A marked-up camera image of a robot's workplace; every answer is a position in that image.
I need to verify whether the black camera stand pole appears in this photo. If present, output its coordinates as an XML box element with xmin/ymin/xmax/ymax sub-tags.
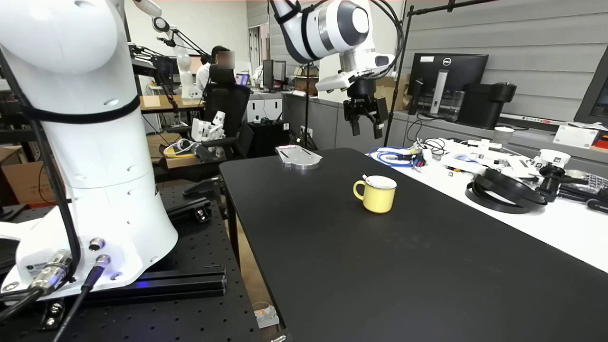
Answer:
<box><xmin>384</xmin><ymin>0</ymin><xmax>498</xmax><ymax>148</ymax></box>

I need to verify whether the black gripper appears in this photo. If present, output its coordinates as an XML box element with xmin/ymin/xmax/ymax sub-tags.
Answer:
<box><xmin>342</xmin><ymin>76</ymin><xmax>390</xmax><ymax>141</ymax></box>

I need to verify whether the black perforated breadboard base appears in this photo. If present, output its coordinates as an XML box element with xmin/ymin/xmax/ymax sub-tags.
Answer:
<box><xmin>0</xmin><ymin>179</ymin><xmax>262</xmax><ymax>342</ymax></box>

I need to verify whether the blue cable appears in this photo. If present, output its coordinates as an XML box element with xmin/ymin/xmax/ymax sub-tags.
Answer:
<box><xmin>369</xmin><ymin>145</ymin><xmax>424</xmax><ymax>171</ymax></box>

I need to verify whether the brown cardboard box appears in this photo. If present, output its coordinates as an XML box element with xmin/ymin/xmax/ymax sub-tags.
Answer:
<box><xmin>0</xmin><ymin>160</ymin><xmax>61</xmax><ymax>209</ymax></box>

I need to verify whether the black box device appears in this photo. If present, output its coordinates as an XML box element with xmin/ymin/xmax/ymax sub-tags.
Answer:
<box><xmin>458</xmin><ymin>82</ymin><xmax>519</xmax><ymax>131</ymax></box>

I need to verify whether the black office chair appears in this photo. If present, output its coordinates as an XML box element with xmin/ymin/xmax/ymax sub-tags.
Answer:
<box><xmin>200</xmin><ymin>65</ymin><xmax>257</xmax><ymax>162</ymax></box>

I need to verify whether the dark monitor with thin bezel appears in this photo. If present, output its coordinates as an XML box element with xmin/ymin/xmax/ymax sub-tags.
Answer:
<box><xmin>574</xmin><ymin>46</ymin><xmax>608</xmax><ymax>126</ymax></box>

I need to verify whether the silver metal mounting plate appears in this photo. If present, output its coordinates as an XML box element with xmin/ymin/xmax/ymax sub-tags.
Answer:
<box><xmin>274</xmin><ymin>143</ymin><xmax>325</xmax><ymax>171</ymax></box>

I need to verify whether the black Dell monitor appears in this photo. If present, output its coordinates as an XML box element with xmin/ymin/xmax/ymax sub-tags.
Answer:
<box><xmin>407</xmin><ymin>51</ymin><xmax>490</xmax><ymax>124</ymax></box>

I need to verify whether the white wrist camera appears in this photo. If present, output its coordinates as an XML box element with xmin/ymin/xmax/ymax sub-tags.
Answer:
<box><xmin>314</xmin><ymin>70</ymin><xmax>357</xmax><ymax>95</ymax></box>

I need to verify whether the seated person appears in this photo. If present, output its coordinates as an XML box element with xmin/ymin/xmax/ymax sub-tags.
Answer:
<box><xmin>194</xmin><ymin>44</ymin><xmax>234</xmax><ymax>99</ymax></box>

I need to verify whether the yellow enamel mug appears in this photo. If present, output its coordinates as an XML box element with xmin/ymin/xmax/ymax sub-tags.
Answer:
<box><xmin>352</xmin><ymin>173</ymin><xmax>399</xmax><ymax>217</ymax></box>

